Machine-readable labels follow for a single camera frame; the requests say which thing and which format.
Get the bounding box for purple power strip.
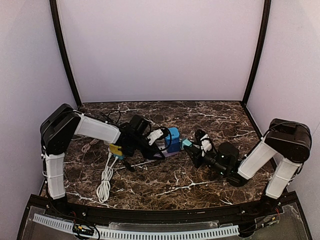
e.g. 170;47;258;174
147;141;181;160

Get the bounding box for teal small charger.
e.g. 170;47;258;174
180;138;193;150

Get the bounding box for black power adapter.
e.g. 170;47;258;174
122;147;135;172

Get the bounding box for dark blue cube adapter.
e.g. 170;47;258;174
164;138;181;153

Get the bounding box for blue small charger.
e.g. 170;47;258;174
165;127;180;142

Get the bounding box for teal power strip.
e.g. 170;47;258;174
113;154;125;160

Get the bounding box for yellow cube plug adapter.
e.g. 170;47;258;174
109;143;123;156

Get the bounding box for black USB cable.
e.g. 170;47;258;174
99;110;122;126

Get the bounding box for white power strip cord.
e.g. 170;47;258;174
96;149;118;204

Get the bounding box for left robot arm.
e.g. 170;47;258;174
40;103;172;200

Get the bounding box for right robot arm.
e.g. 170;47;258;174
181;118;312;200

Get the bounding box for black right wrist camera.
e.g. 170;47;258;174
217;142;240;176

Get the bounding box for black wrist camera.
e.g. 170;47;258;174
217;142;240;176
129;114;150;135

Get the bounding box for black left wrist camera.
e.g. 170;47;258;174
129;114;150;135

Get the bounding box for pink white charging cable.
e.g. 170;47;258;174
81;138;101;153

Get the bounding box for white slotted cable duct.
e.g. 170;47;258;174
32;213;239;240

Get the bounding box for black front rail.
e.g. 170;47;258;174
29;191;298;227

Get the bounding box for black frame post right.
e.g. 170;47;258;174
241;0;272;108

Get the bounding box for black frame post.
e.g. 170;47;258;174
49;0;82;108
241;0;272;108

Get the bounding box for black frame post left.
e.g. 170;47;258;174
49;0;82;108

